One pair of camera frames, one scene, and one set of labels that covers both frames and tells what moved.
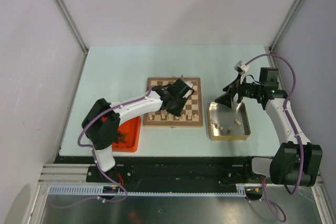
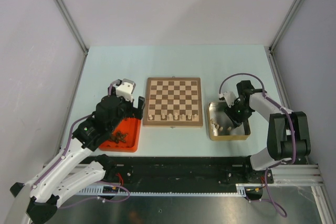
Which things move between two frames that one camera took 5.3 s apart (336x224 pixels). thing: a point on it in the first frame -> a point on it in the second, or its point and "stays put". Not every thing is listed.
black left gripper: x=177 y=112 -> x=134 y=112
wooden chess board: x=191 y=115 stays put
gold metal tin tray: x=226 y=123 stays put
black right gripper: x=226 y=99 -> x=237 y=119
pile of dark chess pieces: x=120 y=137 stays put
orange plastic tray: x=133 y=128 stays put
